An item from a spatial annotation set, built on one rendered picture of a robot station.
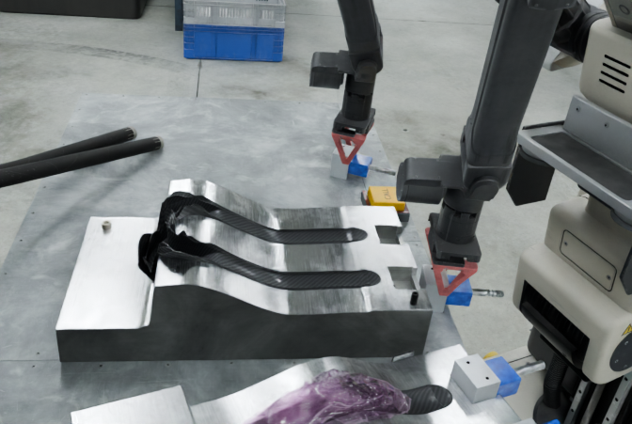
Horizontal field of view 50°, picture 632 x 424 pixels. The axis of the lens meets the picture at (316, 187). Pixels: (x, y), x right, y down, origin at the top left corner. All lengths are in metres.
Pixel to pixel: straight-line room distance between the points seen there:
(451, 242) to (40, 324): 0.60
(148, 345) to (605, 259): 0.73
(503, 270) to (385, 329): 1.70
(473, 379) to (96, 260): 0.56
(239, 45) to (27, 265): 3.15
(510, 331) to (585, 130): 1.31
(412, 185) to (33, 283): 0.59
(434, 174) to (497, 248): 1.82
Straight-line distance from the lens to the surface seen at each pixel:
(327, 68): 1.27
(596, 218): 1.24
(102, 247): 1.08
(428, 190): 0.95
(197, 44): 4.17
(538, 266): 1.27
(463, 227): 0.99
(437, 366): 0.92
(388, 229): 1.11
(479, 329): 2.33
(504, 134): 0.84
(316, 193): 1.33
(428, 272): 1.08
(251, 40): 4.16
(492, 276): 2.58
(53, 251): 1.18
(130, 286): 1.00
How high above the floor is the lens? 1.49
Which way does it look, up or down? 31 degrees down
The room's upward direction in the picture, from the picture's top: 6 degrees clockwise
